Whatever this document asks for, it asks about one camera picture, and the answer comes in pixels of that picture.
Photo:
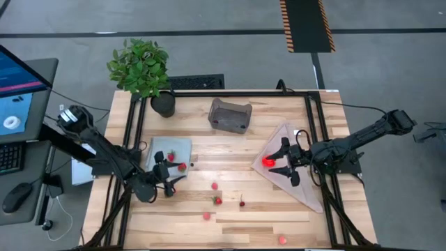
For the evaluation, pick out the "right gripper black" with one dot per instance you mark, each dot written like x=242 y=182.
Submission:
x=301 y=157

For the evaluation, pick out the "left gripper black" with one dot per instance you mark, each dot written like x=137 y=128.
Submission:
x=161 y=176

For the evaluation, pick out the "red bell pepper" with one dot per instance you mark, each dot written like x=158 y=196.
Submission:
x=268 y=161

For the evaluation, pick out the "bright red cherry with stem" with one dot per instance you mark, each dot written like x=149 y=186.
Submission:
x=241 y=203

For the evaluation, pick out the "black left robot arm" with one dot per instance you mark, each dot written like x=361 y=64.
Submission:
x=101 y=146

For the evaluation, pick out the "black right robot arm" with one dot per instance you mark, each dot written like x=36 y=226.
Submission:
x=366 y=134

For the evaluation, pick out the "clear grey plastic tupperware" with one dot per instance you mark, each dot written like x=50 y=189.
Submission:
x=230 y=111

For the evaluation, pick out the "grey cloth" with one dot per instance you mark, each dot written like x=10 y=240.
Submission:
x=157 y=143

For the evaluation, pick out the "pink cloth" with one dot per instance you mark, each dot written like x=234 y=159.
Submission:
x=303 y=193

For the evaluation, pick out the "white box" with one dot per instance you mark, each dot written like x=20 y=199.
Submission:
x=80 y=174

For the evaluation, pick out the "black keyboard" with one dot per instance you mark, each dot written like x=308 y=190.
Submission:
x=197 y=82
x=10 y=158

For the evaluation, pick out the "green potted plant black pot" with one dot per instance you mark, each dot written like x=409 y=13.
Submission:
x=139 y=66

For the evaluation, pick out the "black power adapter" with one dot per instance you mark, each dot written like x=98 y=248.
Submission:
x=52 y=184

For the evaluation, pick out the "small black round object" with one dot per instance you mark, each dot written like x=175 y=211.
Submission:
x=47 y=224

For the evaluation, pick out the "grey desk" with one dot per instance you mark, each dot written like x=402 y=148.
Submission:
x=33 y=164

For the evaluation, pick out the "black computer mouse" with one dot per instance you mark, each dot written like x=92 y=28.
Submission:
x=17 y=197

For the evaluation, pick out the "computer monitor blue screen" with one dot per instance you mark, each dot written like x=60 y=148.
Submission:
x=14 y=76

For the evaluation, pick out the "black aluminium table frame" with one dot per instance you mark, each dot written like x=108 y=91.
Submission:
x=226 y=94

